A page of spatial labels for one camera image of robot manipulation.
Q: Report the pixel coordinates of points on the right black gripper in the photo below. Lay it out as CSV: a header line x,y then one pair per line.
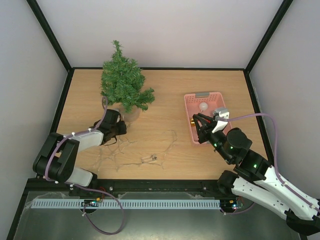
x,y
205,132

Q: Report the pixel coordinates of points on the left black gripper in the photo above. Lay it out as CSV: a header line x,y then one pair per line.
x,y
123,130

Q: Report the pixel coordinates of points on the pink plastic basket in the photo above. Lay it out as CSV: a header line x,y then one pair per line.
x,y
192,100

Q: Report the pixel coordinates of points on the clear string lights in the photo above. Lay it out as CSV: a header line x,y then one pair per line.
x,y
127,152

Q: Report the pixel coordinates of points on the small green christmas tree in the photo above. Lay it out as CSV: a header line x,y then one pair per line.
x,y
122,82

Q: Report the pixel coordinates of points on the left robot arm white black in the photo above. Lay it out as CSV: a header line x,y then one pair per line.
x,y
57,157

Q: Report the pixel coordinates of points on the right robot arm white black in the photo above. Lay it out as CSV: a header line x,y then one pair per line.
x,y
254,177

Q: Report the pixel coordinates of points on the white ball ornament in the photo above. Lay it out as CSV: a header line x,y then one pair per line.
x,y
203,106

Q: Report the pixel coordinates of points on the clear battery box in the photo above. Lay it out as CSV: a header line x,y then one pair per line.
x,y
149,159

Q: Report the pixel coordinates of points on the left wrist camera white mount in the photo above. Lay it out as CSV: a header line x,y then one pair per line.
x,y
116,115

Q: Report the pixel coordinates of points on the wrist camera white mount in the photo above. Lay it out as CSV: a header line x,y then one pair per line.
x,y
116,115
220,117

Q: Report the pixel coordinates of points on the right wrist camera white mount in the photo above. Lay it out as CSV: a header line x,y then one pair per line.
x,y
220,117

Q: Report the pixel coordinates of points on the black aluminium rail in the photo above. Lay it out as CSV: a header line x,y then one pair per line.
x,y
116,187

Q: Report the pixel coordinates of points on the light blue cable duct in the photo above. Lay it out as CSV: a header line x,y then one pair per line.
x,y
128,204

